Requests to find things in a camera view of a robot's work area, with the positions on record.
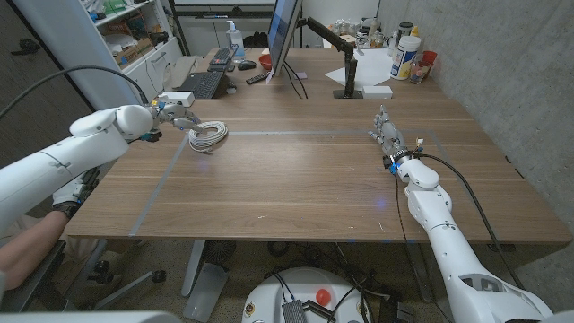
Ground black bag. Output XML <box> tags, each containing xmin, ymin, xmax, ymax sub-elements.
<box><xmin>243</xmin><ymin>30</ymin><xmax>270</xmax><ymax>49</ymax></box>

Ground white wipes canister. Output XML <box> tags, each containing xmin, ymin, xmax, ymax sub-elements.
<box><xmin>389</xmin><ymin>35</ymin><xmax>422</xmax><ymax>82</ymax></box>

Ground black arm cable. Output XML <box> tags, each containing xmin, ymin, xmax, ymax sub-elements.
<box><xmin>416</xmin><ymin>152</ymin><xmax>526</xmax><ymax>291</ymax></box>
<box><xmin>0</xmin><ymin>65</ymin><xmax>150</xmax><ymax>120</ymax></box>

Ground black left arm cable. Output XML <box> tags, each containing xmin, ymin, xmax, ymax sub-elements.
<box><xmin>0</xmin><ymin>65</ymin><xmax>150</xmax><ymax>120</ymax></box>

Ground black lid steel tumbler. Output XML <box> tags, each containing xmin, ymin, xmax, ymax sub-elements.
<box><xmin>394</xmin><ymin>22</ymin><xmax>414</xmax><ymax>46</ymax></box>

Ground white shelf cabinet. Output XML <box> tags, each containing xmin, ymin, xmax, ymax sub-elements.
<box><xmin>13</xmin><ymin>0</ymin><xmax>185</xmax><ymax>140</ymax></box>

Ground black door handle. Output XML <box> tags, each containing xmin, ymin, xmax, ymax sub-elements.
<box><xmin>11</xmin><ymin>38</ymin><xmax>42</xmax><ymax>57</ymax></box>

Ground clear hand sanitizer bottle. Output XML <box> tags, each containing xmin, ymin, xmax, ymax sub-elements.
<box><xmin>225</xmin><ymin>20</ymin><xmax>247</xmax><ymax>64</ymax></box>

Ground black remote control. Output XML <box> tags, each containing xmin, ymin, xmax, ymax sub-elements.
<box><xmin>245</xmin><ymin>71</ymin><xmax>270</xmax><ymax>86</ymax></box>

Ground small clear plastic bottle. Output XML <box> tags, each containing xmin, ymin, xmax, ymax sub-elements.
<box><xmin>408</xmin><ymin>60</ymin><xmax>430</xmax><ymax>85</ymax></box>

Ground white Ethernet cable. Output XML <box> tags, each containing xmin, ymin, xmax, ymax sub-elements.
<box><xmin>187</xmin><ymin>119</ymin><xmax>230</xmax><ymax>153</ymax></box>

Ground black round fan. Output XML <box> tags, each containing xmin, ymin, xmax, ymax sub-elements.
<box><xmin>204</xmin><ymin>240</ymin><xmax>238</xmax><ymax>266</ymax></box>

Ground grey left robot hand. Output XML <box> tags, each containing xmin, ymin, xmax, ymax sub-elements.
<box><xmin>152</xmin><ymin>101</ymin><xmax>203</xmax><ymax>134</ymax></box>

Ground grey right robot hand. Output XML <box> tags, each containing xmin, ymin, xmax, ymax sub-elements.
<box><xmin>368</xmin><ymin>105</ymin><xmax>416</xmax><ymax>168</ymax></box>

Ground small white box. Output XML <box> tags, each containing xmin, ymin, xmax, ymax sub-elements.
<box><xmin>361</xmin><ymin>84</ymin><xmax>394</xmax><ymax>100</ymax></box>

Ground white paper sheet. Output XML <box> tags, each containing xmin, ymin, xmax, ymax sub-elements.
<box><xmin>324</xmin><ymin>48</ymin><xmax>396</xmax><ymax>89</ymax></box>

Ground black monitor cables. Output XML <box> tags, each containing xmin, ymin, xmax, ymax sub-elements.
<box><xmin>281</xmin><ymin>60</ymin><xmax>310</xmax><ymax>100</ymax></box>

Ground grey table leg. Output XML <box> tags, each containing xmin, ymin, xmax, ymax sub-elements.
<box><xmin>181</xmin><ymin>240</ymin><xmax>230</xmax><ymax>323</ymax></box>

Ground large black keyboard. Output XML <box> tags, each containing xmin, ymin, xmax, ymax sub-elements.
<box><xmin>177</xmin><ymin>70</ymin><xmax>225</xmax><ymax>100</ymax></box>

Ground brown cardboard box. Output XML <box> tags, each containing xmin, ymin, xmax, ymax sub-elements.
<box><xmin>111</xmin><ymin>38</ymin><xmax>156</xmax><ymax>69</ymax></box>

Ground black computer monitor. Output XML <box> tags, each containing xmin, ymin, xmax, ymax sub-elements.
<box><xmin>267</xmin><ymin>0</ymin><xmax>303</xmax><ymax>77</ymax></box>

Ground red plastic cup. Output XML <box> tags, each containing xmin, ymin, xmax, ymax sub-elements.
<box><xmin>420</xmin><ymin>49</ymin><xmax>439</xmax><ymax>78</ymax></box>

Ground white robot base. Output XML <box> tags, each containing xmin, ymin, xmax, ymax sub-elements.
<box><xmin>241</xmin><ymin>267</ymin><xmax>372</xmax><ymax>323</ymax></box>

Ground person's grey gloved hand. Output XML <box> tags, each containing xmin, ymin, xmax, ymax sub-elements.
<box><xmin>51</xmin><ymin>168</ymin><xmax>100</xmax><ymax>220</ymax></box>

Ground whiteboard on black stand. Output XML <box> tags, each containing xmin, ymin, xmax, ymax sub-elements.
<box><xmin>172</xmin><ymin>0</ymin><xmax>278</xmax><ymax>19</ymax></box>

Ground white power strip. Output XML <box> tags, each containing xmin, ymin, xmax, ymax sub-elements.
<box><xmin>159</xmin><ymin>91</ymin><xmax>196</xmax><ymax>108</ymax></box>

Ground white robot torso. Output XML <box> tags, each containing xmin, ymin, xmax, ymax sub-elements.
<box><xmin>0</xmin><ymin>310</ymin><xmax>183</xmax><ymax>323</ymax></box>

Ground small black keyboard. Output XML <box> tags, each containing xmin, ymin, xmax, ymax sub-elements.
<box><xmin>206</xmin><ymin>46</ymin><xmax>238</xmax><ymax>74</ymax></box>

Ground grey perforated metal box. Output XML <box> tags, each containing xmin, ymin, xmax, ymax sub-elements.
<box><xmin>281</xmin><ymin>299</ymin><xmax>309</xmax><ymax>323</ymax></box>

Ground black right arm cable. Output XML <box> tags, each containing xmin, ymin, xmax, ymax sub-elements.
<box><xmin>416</xmin><ymin>152</ymin><xmax>526</xmax><ymax>291</ymax></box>

